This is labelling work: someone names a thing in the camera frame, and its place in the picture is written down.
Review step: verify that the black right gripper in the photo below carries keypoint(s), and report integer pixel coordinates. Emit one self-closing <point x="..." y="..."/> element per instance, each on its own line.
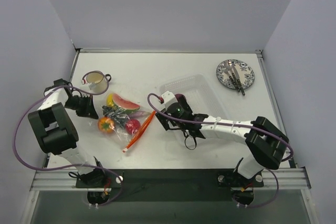
<point x="165" y="121"/>

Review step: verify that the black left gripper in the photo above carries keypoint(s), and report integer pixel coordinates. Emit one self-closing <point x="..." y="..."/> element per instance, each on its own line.
<point x="87" y="107"/>

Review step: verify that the purple fake onion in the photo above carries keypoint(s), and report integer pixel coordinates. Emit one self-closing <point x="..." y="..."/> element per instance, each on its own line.
<point x="180" y="97"/>

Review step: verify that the clear zip bag orange seal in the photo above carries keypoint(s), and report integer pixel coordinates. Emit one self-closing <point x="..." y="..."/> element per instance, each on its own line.
<point x="143" y="115"/>

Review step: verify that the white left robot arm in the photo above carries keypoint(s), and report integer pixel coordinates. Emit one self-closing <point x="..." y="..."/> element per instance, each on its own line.
<point x="56" y="133"/>

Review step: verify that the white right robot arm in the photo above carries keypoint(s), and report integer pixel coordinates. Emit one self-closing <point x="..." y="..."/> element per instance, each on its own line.
<point x="266" y="143"/>

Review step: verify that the fake orange persimmon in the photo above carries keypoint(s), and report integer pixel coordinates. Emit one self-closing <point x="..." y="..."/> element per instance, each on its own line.
<point x="106" y="125"/>

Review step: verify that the fake yellow lemon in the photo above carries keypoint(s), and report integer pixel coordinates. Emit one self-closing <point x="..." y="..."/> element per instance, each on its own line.
<point x="109" y="100"/>

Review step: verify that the fake dark grape bunch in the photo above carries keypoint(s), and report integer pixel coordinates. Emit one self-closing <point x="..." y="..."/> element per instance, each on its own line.
<point x="118" y="115"/>

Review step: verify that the fake watermelon slice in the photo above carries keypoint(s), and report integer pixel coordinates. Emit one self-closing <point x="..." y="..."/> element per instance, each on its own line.
<point x="120" y="102"/>

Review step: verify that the fake red apple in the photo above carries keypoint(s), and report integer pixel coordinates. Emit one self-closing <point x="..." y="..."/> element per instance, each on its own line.
<point x="132" y="126"/>

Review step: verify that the blue floral plate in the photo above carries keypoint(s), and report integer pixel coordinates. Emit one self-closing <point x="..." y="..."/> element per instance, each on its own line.
<point x="245" y="71"/>

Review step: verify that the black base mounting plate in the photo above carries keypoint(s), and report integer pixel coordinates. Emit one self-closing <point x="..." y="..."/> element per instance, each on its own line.
<point x="172" y="185"/>

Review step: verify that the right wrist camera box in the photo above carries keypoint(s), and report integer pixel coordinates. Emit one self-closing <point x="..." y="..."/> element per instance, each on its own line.
<point x="169" y="98"/>

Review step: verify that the cream mug black handle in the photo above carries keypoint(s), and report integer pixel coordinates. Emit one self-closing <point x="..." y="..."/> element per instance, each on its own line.
<point x="102" y="80"/>

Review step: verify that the metal spoon dark handle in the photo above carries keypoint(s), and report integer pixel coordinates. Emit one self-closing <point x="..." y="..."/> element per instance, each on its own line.
<point x="230" y="68"/>

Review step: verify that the metal fork dark handle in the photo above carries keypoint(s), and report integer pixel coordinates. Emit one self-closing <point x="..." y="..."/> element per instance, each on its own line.
<point x="237" y="76"/>

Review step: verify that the aluminium front rail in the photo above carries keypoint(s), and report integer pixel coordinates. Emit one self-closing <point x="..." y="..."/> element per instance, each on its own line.
<point x="283" y="178"/>

